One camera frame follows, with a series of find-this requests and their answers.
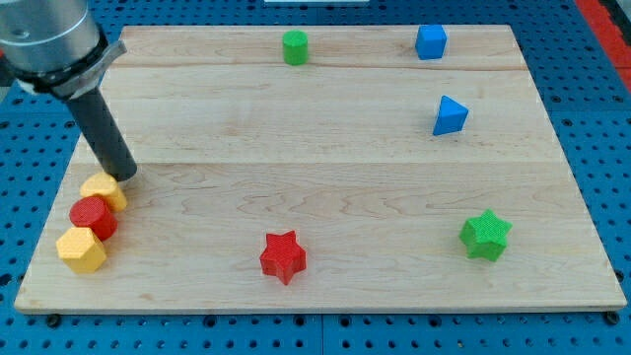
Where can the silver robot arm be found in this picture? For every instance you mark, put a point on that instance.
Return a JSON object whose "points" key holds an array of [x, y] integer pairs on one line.
{"points": [[55, 46]]}

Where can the yellow heart block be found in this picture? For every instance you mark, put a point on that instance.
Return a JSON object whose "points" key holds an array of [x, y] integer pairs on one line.
{"points": [[107, 187]]}

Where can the wooden board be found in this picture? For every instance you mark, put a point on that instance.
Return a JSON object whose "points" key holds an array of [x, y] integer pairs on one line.
{"points": [[231, 144]]}

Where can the red star block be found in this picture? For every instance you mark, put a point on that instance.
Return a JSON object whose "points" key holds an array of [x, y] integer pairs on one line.
{"points": [[283, 256]]}

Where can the green cylinder block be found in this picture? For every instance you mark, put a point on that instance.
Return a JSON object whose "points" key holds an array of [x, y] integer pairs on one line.
{"points": [[295, 47]]}

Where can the blue triangle block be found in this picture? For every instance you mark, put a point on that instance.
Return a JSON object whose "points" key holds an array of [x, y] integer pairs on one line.
{"points": [[451, 116]]}

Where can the green star block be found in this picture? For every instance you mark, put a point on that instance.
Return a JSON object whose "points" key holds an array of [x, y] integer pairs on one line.
{"points": [[485, 236]]}

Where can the blue cube block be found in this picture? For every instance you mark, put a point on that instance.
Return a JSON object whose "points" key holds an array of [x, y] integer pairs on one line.
{"points": [[431, 42]]}

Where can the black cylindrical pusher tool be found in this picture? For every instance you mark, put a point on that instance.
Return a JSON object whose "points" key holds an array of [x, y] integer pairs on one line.
{"points": [[98, 127]]}

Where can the red cylinder block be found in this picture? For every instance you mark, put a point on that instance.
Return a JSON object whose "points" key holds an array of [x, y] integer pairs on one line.
{"points": [[93, 212]]}

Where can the yellow hexagon block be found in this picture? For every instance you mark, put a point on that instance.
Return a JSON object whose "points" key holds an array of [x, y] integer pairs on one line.
{"points": [[81, 250]]}

